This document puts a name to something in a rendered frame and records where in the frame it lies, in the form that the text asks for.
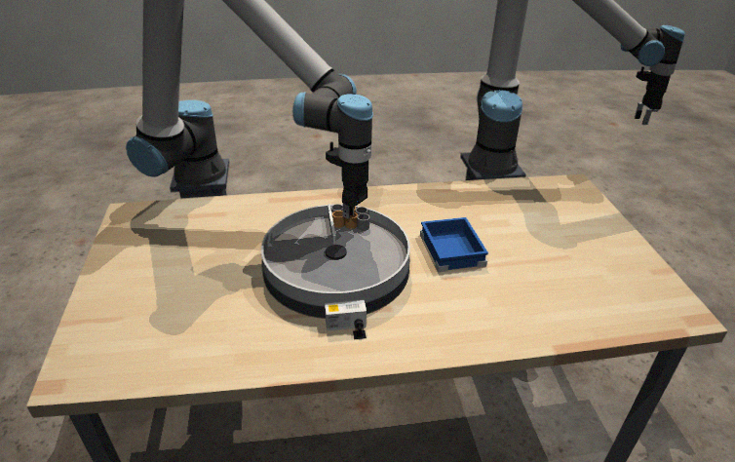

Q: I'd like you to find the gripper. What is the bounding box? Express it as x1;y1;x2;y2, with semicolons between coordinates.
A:
340;160;370;218
635;74;672;126

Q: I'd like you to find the grey turntable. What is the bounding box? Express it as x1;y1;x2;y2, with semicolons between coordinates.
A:
260;204;411;319

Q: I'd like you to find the blue crate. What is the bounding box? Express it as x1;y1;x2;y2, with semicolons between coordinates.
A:
419;216;489;271

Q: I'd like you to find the white control box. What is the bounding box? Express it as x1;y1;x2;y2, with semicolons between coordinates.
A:
324;299;369;342

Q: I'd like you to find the wooden table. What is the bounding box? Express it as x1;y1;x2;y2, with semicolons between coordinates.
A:
25;173;728;462

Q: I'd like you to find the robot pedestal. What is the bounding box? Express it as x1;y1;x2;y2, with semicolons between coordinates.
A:
460;151;527;181
170;160;231;198

